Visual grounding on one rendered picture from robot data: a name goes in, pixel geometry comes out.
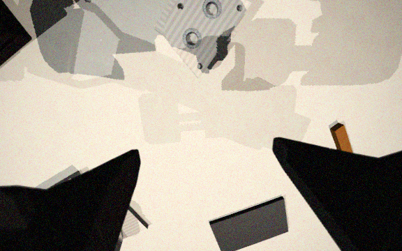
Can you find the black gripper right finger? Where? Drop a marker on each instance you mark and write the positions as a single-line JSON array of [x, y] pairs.
[[357, 198]]

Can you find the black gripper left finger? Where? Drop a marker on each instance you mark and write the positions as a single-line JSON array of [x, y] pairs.
[[85, 213]]

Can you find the orange flat bar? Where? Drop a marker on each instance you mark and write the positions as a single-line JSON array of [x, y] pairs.
[[340, 137]]

